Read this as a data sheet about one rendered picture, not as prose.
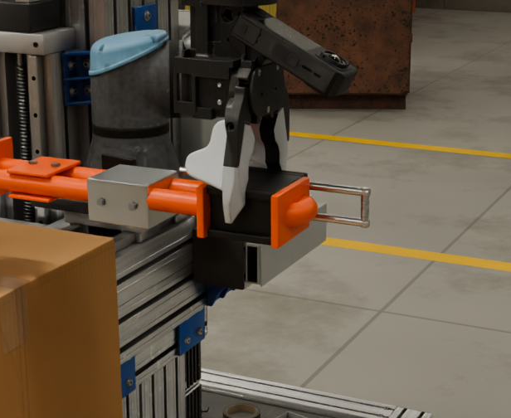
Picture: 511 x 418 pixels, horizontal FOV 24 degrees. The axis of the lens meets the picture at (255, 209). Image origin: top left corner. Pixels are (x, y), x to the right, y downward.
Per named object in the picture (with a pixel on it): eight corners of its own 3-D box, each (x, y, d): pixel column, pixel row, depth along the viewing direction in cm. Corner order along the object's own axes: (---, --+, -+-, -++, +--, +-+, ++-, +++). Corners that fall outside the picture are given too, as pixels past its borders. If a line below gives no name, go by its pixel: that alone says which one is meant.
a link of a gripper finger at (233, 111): (234, 172, 111) (250, 80, 112) (251, 173, 111) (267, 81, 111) (212, 162, 107) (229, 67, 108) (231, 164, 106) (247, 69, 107)
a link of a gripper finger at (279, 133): (242, 174, 123) (226, 98, 118) (296, 181, 121) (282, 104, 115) (230, 192, 121) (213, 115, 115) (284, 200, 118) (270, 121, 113)
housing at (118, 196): (85, 222, 119) (83, 178, 118) (122, 204, 125) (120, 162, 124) (147, 230, 116) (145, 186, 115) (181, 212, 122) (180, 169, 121)
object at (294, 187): (196, 237, 113) (195, 186, 111) (231, 216, 119) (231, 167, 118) (278, 249, 109) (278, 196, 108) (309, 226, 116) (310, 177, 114)
